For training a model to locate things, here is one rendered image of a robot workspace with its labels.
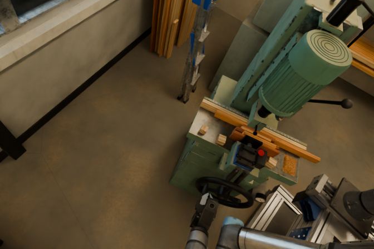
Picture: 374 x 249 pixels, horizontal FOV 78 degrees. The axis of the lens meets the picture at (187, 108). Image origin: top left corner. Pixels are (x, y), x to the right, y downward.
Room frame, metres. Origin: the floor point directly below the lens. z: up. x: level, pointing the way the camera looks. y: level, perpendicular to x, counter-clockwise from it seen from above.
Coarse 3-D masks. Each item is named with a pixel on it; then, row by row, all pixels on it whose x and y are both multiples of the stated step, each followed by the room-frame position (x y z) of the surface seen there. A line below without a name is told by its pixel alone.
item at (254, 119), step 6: (258, 102) 0.80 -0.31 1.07; (252, 108) 0.79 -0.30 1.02; (258, 108) 0.76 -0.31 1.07; (252, 114) 0.73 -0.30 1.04; (258, 114) 0.73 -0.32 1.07; (252, 120) 0.69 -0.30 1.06; (258, 120) 0.69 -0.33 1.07; (264, 120) 0.71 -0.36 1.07; (252, 126) 0.69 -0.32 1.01; (258, 126) 0.69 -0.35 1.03; (264, 126) 0.69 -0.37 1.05
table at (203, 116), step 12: (204, 108) 0.75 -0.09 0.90; (204, 120) 0.68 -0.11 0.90; (216, 120) 0.71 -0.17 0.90; (192, 132) 0.58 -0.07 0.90; (216, 132) 0.64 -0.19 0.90; (228, 132) 0.67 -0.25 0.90; (204, 144) 0.58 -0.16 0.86; (216, 144) 0.58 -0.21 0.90; (228, 144) 0.61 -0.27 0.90; (276, 156) 0.66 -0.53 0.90; (264, 168) 0.57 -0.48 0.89; (276, 168) 0.60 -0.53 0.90; (288, 180) 0.57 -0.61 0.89
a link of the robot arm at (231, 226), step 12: (228, 216) 0.25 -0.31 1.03; (228, 228) 0.20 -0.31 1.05; (240, 228) 0.21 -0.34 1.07; (252, 228) 0.23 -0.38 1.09; (228, 240) 0.17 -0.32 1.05; (240, 240) 0.18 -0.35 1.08; (252, 240) 0.18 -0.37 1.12; (264, 240) 0.19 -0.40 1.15; (276, 240) 0.20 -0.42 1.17; (288, 240) 0.21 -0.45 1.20; (300, 240) 0.22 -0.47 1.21
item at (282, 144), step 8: (216, 112) 0.73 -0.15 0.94; (224, 120) 0.73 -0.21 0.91; (232, 120) 0.73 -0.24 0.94; (272, 136) 0.74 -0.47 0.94; (280, 144) 0.73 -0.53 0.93; (288, 144) 0.74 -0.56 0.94; (296, 152) 0.73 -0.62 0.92; (304, 152) 0.73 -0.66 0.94; (312, 160) 0.72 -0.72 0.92; (320, 160) 0.73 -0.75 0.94
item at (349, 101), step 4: (312, 100) 0.77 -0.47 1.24; (316, 100) 0.76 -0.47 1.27; (320, 100) 0.74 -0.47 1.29; (324, 100) 0.72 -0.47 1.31; (344, 100) 0.64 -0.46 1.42; (348, 100) 0.63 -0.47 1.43; (336, 104) 0.66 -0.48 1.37; (340, 104) 0.65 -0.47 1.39; (344, 104) 0.62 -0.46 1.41; (348, 104) 0.62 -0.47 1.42; (352, 104) 0.63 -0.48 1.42; (348, 108) 0.62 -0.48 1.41
